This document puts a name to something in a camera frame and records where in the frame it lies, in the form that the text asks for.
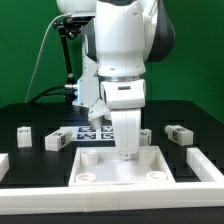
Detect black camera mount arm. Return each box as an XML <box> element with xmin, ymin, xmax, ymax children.
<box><xmin>53</xmin><ymin>17</ymin><xmax>81</xmax><ymax>104</ymax></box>

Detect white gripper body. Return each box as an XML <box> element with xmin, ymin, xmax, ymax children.
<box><xmin>100</xmin><ymin>79</ymin><xmax>146</xmax><ymax>154</ymax></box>

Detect white U-shaped obstacle fence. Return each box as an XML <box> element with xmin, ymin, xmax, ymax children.
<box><xmin>0</xmin><ymin>148</ymin><xmax>224</xmax><ymax>215</ymax></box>

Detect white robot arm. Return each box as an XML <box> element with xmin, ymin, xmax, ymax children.
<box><xmin>56</xmin><ymin>0</ymin><xmax>175</xmax><ymax>159</ymax></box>

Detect black base cables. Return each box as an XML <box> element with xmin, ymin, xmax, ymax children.
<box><xmin>28</xmin><ymin>85</ymin><xmax>73</xmax><ymax>104</ymax></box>

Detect AprilTag marker sheet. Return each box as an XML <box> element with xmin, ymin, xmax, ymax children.
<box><xmin>60</xmin><ymin>126</ymin><xmax>114</xmax><ymax>141</ymax></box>

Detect white camera cable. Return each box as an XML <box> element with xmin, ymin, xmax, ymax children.
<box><xmin>24</xmin><ymin>13</ymin><xmax>73</xmax><ymax>104</ymax></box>

